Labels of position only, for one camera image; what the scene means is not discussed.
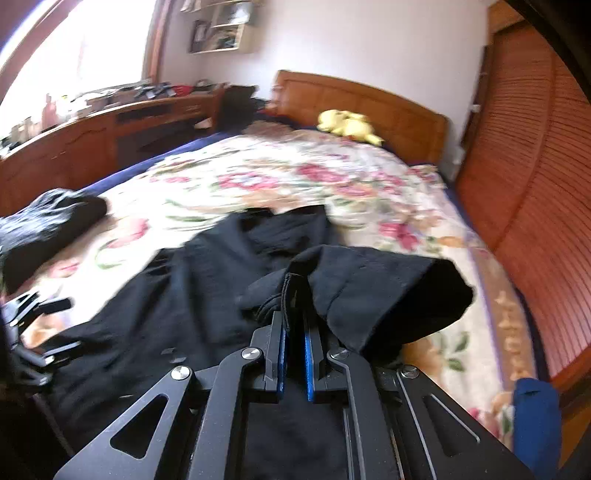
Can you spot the wooden desk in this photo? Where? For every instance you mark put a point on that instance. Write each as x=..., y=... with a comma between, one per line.
x=69, y=147

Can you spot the folded black garment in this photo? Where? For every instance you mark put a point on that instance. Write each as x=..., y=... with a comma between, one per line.
x=41, y=226

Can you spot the white wall shelf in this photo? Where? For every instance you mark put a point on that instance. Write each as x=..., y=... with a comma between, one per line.
x=247, y=39

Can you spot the wooden bed headboard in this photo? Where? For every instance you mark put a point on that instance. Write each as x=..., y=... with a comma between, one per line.
x=392, y=110

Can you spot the red desk item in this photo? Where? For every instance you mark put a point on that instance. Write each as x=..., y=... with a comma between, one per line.
x=182, y=90

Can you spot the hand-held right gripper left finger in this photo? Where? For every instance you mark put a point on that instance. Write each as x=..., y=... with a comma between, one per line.
x=280, y=364

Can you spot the wooden chair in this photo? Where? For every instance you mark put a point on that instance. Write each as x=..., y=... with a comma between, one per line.
x=235, y=108

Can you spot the yellow plush toy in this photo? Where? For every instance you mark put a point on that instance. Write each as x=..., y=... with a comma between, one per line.
x=346, y=124

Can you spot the wooden louvred wardrobe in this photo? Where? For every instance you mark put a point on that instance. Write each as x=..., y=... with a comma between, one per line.
x=531, y=184

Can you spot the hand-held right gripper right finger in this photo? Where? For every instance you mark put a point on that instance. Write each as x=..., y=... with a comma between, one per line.
x=308, y=364

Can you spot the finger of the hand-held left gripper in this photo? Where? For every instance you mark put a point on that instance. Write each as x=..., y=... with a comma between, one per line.
x=37, y=307
x=51, y=353

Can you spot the folded blue garment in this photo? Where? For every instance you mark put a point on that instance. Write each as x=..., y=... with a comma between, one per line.
x=535, y=424

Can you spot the window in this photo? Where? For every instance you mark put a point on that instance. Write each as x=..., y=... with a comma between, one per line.
x=69, y=55

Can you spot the floral blanket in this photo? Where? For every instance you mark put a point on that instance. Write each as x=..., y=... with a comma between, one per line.
x=277, y=175

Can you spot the black double-breasted coat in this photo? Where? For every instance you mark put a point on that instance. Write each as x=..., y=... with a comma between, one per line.
x=207, y=286

